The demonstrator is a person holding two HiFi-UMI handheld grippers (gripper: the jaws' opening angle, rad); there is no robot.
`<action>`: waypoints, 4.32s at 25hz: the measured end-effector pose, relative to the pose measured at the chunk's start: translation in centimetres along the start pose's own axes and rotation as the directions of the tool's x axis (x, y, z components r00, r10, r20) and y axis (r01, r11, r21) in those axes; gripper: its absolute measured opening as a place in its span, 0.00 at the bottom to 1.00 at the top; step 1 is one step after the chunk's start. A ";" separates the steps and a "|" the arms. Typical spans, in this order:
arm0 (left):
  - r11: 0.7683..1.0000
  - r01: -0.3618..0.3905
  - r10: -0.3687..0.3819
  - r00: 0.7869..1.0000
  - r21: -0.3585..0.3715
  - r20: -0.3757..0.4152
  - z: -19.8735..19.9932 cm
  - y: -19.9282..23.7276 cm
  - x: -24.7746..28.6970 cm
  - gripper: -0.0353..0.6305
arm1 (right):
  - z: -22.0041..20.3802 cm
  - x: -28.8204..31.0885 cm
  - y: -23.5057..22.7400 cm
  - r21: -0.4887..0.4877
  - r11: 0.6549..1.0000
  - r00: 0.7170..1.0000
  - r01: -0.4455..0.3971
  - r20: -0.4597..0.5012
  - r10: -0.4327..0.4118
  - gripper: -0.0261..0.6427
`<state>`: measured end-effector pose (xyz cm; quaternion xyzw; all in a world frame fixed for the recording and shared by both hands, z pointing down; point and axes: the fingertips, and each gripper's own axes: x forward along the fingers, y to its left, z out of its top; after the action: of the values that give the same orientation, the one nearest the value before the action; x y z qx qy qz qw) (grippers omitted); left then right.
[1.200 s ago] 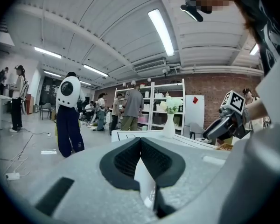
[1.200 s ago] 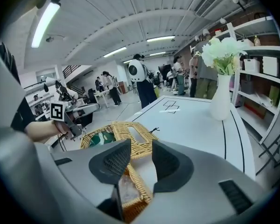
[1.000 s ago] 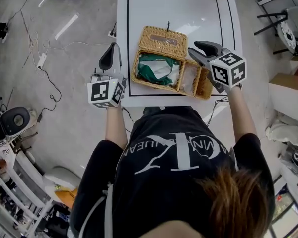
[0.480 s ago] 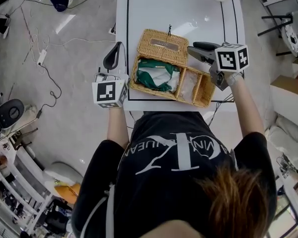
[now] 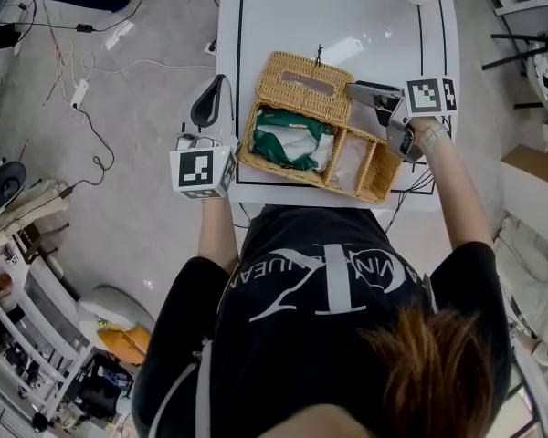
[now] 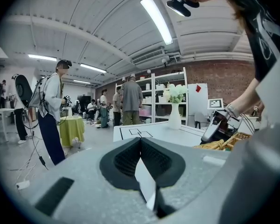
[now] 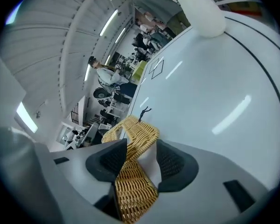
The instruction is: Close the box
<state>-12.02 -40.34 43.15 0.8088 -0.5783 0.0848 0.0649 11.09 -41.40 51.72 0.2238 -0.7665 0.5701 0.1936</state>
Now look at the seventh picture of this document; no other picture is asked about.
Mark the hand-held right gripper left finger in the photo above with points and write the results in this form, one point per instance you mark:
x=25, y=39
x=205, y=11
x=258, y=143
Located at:
x=107, y=162

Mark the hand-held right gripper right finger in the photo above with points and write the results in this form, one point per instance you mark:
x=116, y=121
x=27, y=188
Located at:
x=177, y=167

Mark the wicker basket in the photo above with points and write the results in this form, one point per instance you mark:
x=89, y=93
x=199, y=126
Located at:
x=135, y=190

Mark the long ceiling light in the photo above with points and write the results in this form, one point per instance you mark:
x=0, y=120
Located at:
x=26, y=116
x=86, y=72
x=12, y=14
x=120, y=35
x=108, y=23

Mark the yellow-green cloth table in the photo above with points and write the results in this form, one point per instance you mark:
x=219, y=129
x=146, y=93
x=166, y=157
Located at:
x=138, y=71

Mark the white vase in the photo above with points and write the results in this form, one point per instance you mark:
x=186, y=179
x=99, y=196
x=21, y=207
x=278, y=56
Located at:
x=205, y=15

